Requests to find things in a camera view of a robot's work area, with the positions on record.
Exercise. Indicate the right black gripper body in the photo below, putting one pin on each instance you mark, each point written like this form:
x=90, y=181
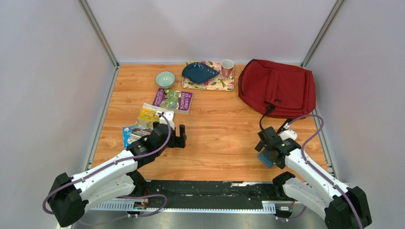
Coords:
x=278, y=164

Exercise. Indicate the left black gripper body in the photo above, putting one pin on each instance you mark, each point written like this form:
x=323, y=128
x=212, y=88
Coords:
x=171, y=142

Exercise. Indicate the blue wallet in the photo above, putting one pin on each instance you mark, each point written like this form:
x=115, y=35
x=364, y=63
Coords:
x=265, y=158

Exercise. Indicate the yellow book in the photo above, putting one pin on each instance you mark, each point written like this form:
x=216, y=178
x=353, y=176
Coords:
x=144, y=123

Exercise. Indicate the purple treehouse book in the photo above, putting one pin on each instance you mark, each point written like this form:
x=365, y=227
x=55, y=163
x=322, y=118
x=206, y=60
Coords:
x=174, y=100

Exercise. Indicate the red backpack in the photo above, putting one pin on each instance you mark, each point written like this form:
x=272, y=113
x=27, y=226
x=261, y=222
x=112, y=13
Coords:
x=277, y=90

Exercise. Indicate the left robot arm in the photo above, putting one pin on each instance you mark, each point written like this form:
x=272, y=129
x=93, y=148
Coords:
x=70, y=197

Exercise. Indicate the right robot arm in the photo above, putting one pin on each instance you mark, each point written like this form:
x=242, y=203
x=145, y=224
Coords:
x=340, y=206

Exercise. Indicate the blue comic book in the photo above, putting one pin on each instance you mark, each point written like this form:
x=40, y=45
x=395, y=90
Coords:
x=127, y=138

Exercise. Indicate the light green bowl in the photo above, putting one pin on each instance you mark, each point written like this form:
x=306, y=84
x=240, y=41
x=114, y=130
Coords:
x=165, y=79

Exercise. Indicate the floral tray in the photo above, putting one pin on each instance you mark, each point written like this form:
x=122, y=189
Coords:
x=218, y=83

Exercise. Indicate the dark blue leaf plate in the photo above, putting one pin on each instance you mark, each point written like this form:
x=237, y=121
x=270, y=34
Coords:
x=198, y=72

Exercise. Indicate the pink mug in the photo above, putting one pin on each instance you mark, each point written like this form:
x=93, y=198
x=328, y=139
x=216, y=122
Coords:
x=227, y=67

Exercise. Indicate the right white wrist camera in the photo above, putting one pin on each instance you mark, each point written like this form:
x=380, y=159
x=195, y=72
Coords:
x=287, y=133

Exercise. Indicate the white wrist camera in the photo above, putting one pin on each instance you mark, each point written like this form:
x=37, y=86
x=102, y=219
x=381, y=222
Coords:
x=166, y=117
x=287, y=133

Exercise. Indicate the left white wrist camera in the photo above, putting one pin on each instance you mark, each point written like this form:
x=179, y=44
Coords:
x=166, y=117

